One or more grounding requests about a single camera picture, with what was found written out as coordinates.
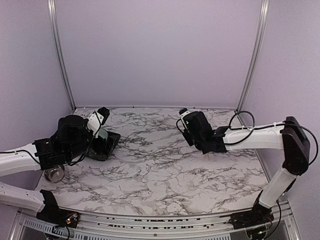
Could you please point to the clear glass cup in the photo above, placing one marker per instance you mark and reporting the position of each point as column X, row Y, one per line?
column 55, row 174

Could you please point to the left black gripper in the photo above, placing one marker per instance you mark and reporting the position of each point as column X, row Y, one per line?
column 100, row 144

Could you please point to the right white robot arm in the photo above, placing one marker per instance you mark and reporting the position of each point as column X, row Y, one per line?
column 288, row 136

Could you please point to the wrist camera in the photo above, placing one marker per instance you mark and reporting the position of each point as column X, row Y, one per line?
column 183, row 112
column 97, row 119

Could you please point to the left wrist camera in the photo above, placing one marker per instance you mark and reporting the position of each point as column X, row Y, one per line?
column 97, row 119

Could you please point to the aluminium front rail frame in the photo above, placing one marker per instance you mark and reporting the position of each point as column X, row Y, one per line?
column 281, row 225

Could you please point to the aluminium corner post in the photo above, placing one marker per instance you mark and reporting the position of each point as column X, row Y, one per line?
column 258, row 42
column 59, row 53

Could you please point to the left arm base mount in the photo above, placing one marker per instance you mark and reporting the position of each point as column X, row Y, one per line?
column 52, row 213

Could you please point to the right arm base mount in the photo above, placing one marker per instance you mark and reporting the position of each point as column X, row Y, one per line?
column 256, row 216

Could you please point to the right aluminium corner post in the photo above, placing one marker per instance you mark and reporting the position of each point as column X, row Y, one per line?
column 258, row 42

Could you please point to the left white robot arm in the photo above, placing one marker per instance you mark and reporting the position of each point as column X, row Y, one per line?
column 76, row 138

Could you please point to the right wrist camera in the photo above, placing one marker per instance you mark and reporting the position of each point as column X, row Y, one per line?
column 183, row 112

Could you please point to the green lidded bowl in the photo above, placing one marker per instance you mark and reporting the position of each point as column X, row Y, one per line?
column 103, row 134

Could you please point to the left aluminium corner post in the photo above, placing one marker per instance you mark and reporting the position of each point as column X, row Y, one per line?
column 59, row 53

